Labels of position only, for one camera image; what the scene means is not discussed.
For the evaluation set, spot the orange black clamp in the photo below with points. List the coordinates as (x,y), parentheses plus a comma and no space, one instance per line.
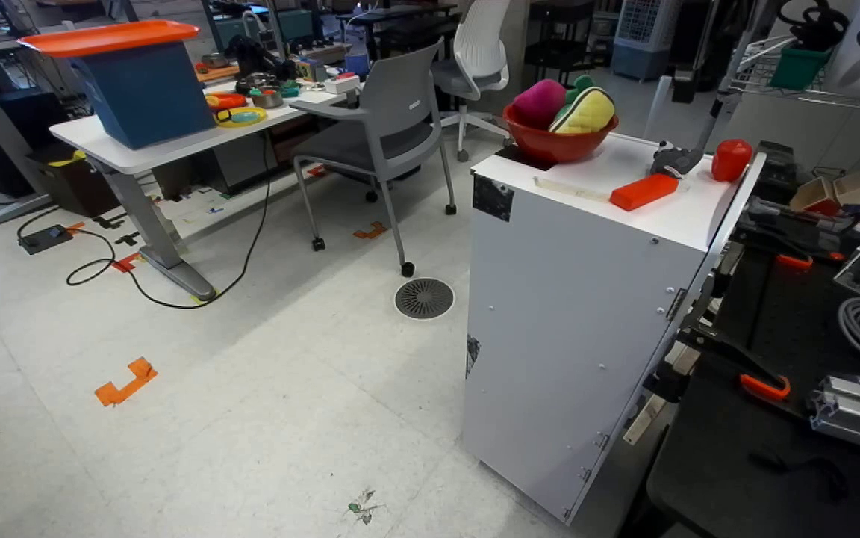
(787,253)
(754,376)

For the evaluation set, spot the magenta plush toy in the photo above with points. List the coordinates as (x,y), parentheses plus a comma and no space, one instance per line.
(537,104)

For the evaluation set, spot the orange floor tape marker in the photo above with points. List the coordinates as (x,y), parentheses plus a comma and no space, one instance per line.
(118,394)

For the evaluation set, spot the red bowl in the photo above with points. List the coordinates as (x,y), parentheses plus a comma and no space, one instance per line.
(546,149)

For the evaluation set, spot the white office chair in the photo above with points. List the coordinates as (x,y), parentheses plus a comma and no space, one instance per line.
(473,71)

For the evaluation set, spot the grey office chair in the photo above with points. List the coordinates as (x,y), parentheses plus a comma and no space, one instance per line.
(387,137)

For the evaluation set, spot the orange rectangular block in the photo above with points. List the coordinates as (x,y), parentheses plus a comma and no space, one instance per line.
(642,192)

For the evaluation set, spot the yellow striped plush ball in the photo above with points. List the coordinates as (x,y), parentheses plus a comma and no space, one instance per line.
(584,113)

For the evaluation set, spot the red toy pepper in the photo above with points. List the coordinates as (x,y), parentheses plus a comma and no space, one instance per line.
(728,161)

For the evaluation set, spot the black perforated table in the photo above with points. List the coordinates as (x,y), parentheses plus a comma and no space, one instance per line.
(734,467)

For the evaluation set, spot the round floor drain cover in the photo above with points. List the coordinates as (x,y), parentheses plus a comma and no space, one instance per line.
(424,297)

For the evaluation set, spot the blue bin orange lid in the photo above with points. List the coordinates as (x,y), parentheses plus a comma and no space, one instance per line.
(136,77)

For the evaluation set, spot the white toy cabinet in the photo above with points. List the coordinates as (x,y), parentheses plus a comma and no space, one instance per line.
(573,301)

